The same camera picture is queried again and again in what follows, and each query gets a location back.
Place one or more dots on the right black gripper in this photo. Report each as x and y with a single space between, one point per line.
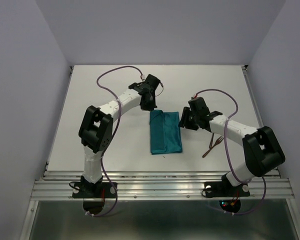
184 120

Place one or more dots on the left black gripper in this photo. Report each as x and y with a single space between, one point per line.
150 107

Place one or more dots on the teal cloth napkin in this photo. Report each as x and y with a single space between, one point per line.
165 133

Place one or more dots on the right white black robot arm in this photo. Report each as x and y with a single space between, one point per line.
262 151

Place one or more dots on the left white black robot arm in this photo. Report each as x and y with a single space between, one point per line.
96 130

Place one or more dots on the brown wooden spoon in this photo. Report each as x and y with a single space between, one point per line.
211 141

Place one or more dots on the brown wooden fork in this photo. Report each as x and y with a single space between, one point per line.
215 143

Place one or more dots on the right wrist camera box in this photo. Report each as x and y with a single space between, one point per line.
198 106

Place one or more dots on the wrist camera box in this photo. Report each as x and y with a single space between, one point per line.
198 106
152 81

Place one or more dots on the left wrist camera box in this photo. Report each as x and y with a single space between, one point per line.
152 81

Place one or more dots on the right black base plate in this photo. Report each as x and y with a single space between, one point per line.
220 189

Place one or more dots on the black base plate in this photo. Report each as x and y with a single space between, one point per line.
220 189
102 190

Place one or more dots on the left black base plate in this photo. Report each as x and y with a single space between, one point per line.
102 190

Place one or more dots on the aluminium frame rail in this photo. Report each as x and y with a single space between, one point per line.
158 185

